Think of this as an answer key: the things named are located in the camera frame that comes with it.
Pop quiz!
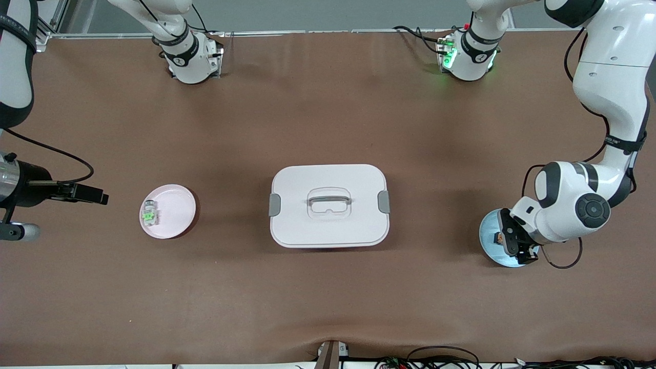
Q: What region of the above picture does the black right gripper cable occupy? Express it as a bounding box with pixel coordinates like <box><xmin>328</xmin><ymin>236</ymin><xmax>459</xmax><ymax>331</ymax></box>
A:
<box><xmin>0</xmin><ymin>128</ymin><xmax>95</xmax><ymax>185</ymax></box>

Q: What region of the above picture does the black base power cable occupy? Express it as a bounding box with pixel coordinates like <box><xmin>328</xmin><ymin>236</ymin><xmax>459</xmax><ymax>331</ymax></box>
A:
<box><xmin>394</xmin><ymin>26</ymin><xmax>449</xmax><ymax>54</ymax></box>

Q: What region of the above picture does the pink round plate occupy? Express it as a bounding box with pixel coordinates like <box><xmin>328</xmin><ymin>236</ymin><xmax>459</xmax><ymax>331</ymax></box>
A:
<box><xmin>139</xmin><ymin>184</ymin><xmax>197</xmax><ymax>240</ymax></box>

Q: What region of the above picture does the light blue round plate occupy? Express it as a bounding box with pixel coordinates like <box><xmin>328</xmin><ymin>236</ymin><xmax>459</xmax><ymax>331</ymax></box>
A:
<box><xmin>479</xmin><ymin>208</ymin><xmax>536</xmax><ymax>268</ymax></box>

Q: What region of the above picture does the aluminium frame post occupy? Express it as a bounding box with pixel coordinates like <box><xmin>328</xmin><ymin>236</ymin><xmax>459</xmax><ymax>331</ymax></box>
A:
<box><xmin>35</xmin><ymin>0</ymin><xmax>70</xmax><ymax>52</ymax></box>

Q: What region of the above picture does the white lidded storage box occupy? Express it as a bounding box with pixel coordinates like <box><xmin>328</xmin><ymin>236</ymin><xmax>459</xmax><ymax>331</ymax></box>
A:
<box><xmin>269</xmin><ymin>164</ymin><xmax>391</xmax><ymax>249</ymax></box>

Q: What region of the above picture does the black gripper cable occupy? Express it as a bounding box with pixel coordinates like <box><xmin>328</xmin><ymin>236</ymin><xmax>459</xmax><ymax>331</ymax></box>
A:
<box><xmin>523</xmin><ymin>28</ymin><xmax>641</xmax><ymax>270</ymax></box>
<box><xmin>0</xmin><ymin>128</ymin><xmax>95</xmax><ymax>185</ymax></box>

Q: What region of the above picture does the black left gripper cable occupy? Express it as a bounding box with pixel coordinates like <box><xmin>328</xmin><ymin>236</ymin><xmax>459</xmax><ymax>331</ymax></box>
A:
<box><xmin>523</xmin><ymin>28</ymin><xmax>641</xmax><ymax>270</ymax></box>

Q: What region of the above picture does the brown table mat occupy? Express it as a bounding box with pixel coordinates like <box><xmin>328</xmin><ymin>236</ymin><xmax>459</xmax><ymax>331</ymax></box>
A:
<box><xmin>0</xmin><ymin>28</ymin><xmax>656</xmax><ymax>367</ymax></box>

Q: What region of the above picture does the black looped cable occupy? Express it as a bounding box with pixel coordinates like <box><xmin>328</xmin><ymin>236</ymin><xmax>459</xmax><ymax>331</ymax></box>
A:
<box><xmin>405</xmin><ymin>346</ymin><xmax>481</xmax><ymax>369</ymax></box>

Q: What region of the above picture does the metal camera mount clamp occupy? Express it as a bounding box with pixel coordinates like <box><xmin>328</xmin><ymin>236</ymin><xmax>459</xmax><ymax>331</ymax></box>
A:
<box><xmin>315</xmin><ymin>340</ymin><xmax>350</xmax><ymax>369</ymax></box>

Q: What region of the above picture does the metal table edge rail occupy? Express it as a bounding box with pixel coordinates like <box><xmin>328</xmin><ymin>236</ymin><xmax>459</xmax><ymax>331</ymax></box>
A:
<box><xmin>49</xmin><ymin>28</ymin><xmax>585</xmax><ymax>39</ymax></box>

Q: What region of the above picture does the black cable bundle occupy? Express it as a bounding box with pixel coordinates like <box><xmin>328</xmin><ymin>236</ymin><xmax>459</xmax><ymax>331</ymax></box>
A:
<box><xmin>512</xmin><ymin>355</ymin><xmax>656</xmax><ymax>369</ymax></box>

